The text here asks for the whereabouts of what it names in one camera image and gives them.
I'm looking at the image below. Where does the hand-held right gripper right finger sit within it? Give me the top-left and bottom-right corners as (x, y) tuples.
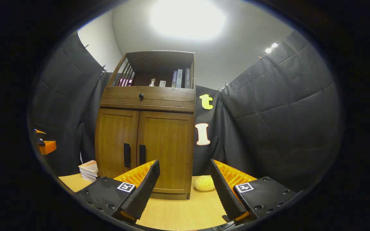
(210, 159), (298, 225)

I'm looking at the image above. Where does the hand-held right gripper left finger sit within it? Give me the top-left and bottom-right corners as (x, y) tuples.
(73, 159), (160, 224)

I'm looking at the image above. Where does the wooden cabinet door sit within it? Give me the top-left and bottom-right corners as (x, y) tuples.
(137, 111), (194, 194)
(95, 108), (140, 179)

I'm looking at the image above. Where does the wooden double-door shoe cabinet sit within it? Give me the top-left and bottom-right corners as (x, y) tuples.
(94, 50), (196, 200)

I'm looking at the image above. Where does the yellow round plush toy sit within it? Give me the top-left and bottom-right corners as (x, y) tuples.
(194, 175), (216, 192)

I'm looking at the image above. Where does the wooden drawer with black knob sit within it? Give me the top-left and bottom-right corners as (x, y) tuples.
(101, 86), (195, 113)

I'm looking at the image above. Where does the black backdrop cloth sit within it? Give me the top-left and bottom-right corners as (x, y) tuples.
(31, 30), (344, 193)

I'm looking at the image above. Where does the large ceiling light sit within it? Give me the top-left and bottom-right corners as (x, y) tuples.
(150, 0), (226, 39)

